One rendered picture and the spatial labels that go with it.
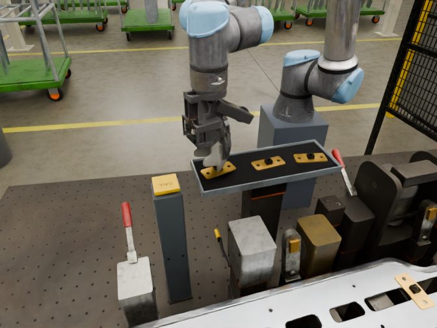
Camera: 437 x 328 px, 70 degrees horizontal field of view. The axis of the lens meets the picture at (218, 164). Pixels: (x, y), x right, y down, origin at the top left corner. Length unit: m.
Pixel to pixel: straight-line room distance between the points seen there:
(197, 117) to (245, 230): 0.27
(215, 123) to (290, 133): 0.53
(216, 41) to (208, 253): 0.81
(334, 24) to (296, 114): 0.33
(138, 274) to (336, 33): 0.80
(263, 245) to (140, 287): 0.27
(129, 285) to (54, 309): 0.51
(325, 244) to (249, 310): 0.22
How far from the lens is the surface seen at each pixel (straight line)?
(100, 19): 7.62
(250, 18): 0.66
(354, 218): 0.85
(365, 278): 0.84
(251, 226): 0.72
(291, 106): 1.15
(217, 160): 0.72
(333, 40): 1.00
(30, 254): 1.38
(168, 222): 0.81
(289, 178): 0.79
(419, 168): 0.90
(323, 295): 0.78
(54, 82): 4.24
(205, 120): 0.66
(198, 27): 0.59
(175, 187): 0.75
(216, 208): 1.35
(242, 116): 0.70
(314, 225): 0.80
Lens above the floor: 1.64
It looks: 36 degrees down
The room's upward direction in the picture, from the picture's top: straight up
